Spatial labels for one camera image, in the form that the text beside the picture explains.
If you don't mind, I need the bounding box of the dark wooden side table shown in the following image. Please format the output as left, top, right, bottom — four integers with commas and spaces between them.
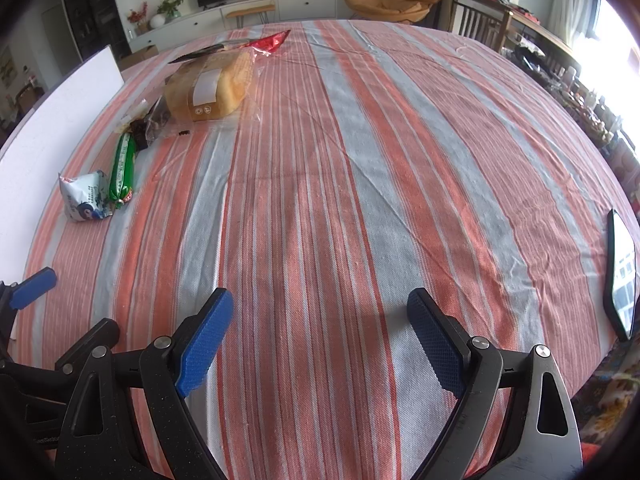
455, 0, 587, 78

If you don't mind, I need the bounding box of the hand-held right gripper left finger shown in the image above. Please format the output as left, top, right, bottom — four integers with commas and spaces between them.
54, 287, 234, 480

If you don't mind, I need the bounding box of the floral cloth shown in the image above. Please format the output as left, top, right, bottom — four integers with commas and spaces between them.
570, 345, 640, 463

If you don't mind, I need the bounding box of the white blue snack packet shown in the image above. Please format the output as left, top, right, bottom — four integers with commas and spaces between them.
58, 170, 113, 222

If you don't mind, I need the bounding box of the wooden hairpin-leg stool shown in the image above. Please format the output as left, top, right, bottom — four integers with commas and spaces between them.
225, 3, 276, 29

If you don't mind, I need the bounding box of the green sausage packet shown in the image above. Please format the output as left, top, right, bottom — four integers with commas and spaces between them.
108, 132, 137, 209

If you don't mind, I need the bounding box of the bagged bread loaf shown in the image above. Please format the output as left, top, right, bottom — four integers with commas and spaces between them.
164, 50, 262, 123

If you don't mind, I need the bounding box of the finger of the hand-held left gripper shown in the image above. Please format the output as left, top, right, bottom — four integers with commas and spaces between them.
0, 267, 57, 312
0, 317, 121, 387

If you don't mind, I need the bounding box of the dark wooden chair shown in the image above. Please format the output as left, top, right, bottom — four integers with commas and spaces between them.
448, 0, 514, 54

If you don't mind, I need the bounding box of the red snack packet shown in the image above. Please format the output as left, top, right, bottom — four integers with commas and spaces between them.
243, 29, 292, 56

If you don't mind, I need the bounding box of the black display shelf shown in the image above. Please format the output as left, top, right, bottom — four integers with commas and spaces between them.
59, 0, 132, 62

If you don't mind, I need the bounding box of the long black snack packet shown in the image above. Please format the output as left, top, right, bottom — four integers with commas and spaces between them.
168, 40, 251, 64

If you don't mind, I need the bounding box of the cardboard box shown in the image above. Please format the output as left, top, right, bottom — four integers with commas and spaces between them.
117, 44, 160, 72

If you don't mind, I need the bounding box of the clear packet of dark snacks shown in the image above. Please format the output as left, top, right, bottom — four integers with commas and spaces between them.
147, 97, 174, 139

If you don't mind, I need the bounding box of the orange lounge chair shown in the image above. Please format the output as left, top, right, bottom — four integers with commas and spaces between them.
344, 0, 445, 26

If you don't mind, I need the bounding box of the striped orange grey tablecloth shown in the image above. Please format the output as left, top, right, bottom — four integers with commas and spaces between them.
10, 19, 637, 480

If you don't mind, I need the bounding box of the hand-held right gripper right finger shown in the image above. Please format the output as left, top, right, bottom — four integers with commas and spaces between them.
406, 288, 584, 480

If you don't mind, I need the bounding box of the white media cabinet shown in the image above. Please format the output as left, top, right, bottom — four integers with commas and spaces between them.
127, 0, 337, 54

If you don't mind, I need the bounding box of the leafy plant in glass vase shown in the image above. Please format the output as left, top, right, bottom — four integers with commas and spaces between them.
157, 0, 186, 24

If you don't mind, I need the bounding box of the black smartphone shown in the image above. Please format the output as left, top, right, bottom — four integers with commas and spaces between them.
603, 208, 639, 342

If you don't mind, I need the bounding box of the white foam board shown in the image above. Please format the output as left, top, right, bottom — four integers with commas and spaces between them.
0, 45, 125, 198

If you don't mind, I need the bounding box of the red flower arrangement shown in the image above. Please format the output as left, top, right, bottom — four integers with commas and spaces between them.
127, 2, 151, 36

